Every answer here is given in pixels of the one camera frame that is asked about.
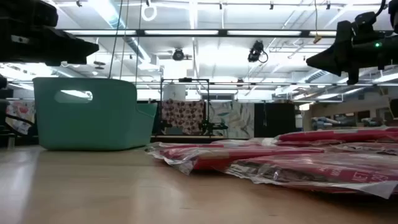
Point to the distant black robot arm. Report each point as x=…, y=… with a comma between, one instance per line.
x=214, y=127

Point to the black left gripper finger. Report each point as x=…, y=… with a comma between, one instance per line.
x=85, y=53

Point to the yellow hanging hook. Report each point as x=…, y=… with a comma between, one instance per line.
x=317, y=39

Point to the red popcorn bag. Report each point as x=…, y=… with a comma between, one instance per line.
x=335, y=135
x=242, y=142
x=311, y=174
x=217, y=155
x=367, y=148

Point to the leaf patterned panel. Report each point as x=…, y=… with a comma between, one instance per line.
x=233, y=119

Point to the black round ceiling fixture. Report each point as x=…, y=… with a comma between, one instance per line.
x=178, y=55

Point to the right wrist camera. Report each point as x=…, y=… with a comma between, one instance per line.
x=363, y=21

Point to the beige shelving unit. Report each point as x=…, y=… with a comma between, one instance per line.
x=342, y=119

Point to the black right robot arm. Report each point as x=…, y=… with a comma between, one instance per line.
x=394, y=15

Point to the teal plastic basket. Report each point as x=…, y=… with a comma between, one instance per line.
x=93, y=124

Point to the black metal rack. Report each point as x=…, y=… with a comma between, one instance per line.
x=207, y=102

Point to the floral patterned cloth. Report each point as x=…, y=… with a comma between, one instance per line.
x=183, y=116

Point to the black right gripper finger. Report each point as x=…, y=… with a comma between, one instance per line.
x=326, y=60

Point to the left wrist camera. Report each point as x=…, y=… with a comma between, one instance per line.
x=25, y=12

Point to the black hanging camera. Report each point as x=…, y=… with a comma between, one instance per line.
x=256, y=51

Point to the black cabinet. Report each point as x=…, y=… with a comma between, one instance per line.
x=273, y=119

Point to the white cylinder container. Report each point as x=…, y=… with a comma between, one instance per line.
x=174, y=92

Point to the white floral cloth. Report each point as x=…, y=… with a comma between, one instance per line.
x=20, y=115

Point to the black overhead light bar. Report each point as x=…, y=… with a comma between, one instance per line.
x=140, y=32

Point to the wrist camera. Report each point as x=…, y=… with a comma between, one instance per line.
x=25, y=12
x=363, y=21

